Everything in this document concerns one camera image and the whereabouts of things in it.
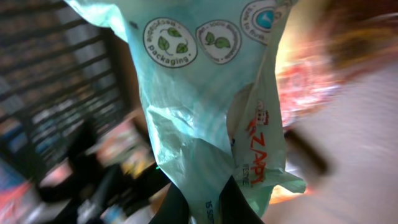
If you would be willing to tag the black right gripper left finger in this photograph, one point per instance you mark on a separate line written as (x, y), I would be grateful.
(174, 208)

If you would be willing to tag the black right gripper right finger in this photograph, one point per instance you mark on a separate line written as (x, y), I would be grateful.
(234, 208)

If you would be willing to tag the grey plastic shopping basket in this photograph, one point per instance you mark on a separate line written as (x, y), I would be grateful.
(57, 71)

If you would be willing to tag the green wet wipes pack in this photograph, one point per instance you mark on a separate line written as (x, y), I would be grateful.
(206, 73)

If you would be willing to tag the yellow snack bag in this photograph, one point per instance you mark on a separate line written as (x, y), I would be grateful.
(327, 44)

